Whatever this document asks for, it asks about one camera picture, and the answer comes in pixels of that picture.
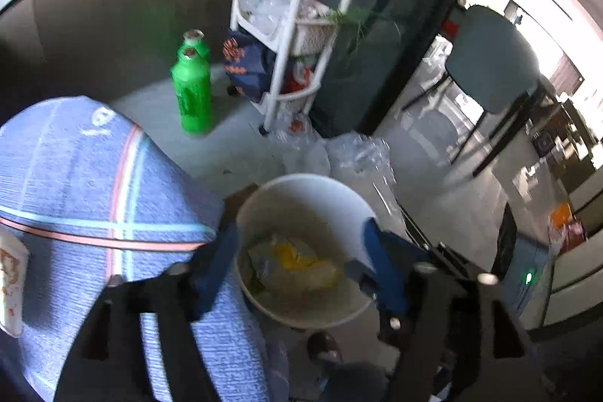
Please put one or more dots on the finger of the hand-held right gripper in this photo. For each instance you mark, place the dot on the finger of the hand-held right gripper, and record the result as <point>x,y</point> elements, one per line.
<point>452,256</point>

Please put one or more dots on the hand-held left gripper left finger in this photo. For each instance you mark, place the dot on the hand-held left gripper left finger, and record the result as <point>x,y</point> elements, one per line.
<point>216,260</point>

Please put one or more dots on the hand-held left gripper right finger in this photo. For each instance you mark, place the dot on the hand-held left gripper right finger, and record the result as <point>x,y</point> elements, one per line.
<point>381,270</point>

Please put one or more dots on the yellow packet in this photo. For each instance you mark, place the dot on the yellow packet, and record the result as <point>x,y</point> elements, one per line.
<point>292,260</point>

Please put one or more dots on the white round trash bin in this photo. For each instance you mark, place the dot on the white round trash bin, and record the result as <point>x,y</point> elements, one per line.
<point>306,204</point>

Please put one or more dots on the white low cabinet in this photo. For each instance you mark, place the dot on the white low cabinet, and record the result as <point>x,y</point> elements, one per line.
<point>579,251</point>

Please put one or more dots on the brown cardboard sheet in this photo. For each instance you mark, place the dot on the brown cardboard sheet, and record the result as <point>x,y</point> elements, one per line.
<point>238,195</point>

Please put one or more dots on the person's brown shoe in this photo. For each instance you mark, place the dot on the person's brown shoe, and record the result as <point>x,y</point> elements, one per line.
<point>325,345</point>

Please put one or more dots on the clear plastic bag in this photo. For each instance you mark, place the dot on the clear plastic bag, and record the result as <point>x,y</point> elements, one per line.
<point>362,157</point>

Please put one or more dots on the small red white plastic bag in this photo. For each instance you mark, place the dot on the small red white plastic bag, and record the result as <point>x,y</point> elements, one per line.
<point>297,126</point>

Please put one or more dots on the large green thermos bottle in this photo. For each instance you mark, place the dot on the large green thermos bottle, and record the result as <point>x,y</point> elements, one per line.
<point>191,96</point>

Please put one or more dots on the round table blue tablecloth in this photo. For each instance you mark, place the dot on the round table blue tablecloth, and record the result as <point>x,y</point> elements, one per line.
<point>70,176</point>

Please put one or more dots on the blue bag orange print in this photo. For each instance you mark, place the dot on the blue bag orange print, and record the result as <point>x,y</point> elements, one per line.
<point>242,63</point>

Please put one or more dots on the red white bag in cart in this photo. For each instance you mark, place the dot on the red white bag in cart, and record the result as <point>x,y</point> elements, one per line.
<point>299,77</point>

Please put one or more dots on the dark grey chair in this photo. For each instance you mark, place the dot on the dark grey chair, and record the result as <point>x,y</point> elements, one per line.
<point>494,53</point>

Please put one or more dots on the white red paper packet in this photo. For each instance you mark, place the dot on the white red paper packet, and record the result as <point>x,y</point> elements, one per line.
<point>9,279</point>

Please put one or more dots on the green onions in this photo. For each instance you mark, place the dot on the green onions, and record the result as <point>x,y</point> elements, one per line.
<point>353,18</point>

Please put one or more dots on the black framed glass door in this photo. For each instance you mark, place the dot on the black framed glass door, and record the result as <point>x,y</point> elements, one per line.
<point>391,6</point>

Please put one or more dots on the dark kitchen counter cabinet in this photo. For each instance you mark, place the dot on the dark kitchen counter cabinet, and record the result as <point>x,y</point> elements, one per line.
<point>94,6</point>

